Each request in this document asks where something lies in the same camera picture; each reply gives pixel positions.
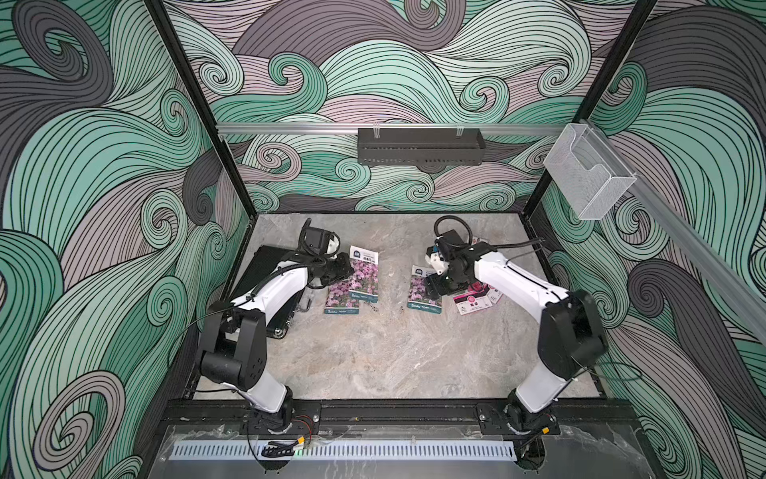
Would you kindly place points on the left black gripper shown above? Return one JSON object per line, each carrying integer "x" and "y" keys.
{"x": 345, "y": 269}

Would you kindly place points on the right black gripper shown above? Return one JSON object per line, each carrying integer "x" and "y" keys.
{"x": 434, "y": 287}

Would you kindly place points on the pink carnation seed packet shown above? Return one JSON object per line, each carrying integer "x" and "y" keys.
{"x": 478, "y": 298}

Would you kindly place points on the purple flower seed packet front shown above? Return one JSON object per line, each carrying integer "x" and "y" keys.
{"x": 339, "y": 300}

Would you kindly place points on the purple flower seed packet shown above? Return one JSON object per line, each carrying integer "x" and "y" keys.
{"x": 418, "y": 298}
{"x": 364, "y": 281}
{"x": 339, "y": 300}

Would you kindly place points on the purple flower seed packet back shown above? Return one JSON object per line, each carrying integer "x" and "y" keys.
{"x": 418, "y": 298}

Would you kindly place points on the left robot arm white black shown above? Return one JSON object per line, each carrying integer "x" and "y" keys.
{"x": 233, "y": 345}

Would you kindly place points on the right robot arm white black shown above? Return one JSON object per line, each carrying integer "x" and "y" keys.
{"x": 571, "y": 337}

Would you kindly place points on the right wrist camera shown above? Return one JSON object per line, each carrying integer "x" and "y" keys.
{"x": 436, "y": 259}

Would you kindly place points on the black wall tray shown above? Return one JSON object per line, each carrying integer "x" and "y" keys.
{"x": 430, "y": 149}

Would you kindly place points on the clear plastic wall holder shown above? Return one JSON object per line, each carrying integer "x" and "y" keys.
{"x": 588, "y": 171}

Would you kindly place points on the white slotted cable duct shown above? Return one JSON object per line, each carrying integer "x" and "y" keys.
{"x": 450, "y": 450}

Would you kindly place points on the aluminium rail back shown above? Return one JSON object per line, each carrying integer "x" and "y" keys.
{"x": 302, "y": 128}

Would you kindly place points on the aluminium rail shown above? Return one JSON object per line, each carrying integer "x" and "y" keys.
{"x": 302, "y": 128}
{"x": 713, "y": 220}

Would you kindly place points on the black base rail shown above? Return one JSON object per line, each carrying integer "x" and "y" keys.
{"x": 489, "y": 416}

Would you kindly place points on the aluminium rail right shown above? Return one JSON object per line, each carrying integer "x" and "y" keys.
{"x": 713, "y": 220}

